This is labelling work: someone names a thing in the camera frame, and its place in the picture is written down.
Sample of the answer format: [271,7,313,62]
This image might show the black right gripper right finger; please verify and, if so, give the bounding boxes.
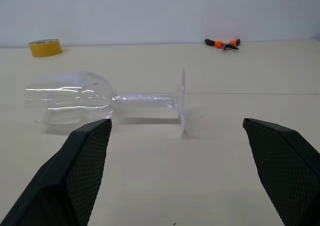
[242,118,320,226]

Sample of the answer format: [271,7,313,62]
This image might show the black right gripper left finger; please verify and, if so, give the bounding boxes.
[0,118,112,226]

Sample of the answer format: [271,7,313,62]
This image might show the clear plastic wine glass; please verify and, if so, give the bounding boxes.
[23,69,187,138]

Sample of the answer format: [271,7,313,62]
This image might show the yellow tape roll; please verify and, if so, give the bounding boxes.
[28,38,63,58]

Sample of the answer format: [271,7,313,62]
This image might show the black orange pliers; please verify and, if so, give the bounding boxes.
[204,38,243,51]

